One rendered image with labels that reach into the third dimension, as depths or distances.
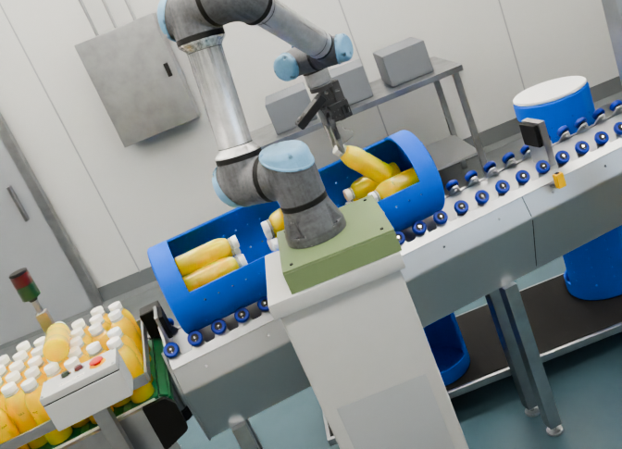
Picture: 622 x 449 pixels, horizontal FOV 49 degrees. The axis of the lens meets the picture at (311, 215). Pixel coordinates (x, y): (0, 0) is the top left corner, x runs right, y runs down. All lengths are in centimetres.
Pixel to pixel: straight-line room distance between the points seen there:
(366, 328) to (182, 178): 403
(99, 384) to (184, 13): 92
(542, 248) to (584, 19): 374
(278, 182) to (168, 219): 407
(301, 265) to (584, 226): 119
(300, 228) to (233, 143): 26
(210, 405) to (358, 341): 66
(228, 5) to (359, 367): 88
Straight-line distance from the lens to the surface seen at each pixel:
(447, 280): 218
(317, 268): 151
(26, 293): 244
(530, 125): 232
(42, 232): 578
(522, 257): 232
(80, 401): 182
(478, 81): 563
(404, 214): 204
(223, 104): 162
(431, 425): 176
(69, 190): 566
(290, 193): 155
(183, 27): 162
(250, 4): 157
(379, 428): 173
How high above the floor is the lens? 176
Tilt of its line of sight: 18 degrees down
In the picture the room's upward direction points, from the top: 23 degrees counter-clockwise
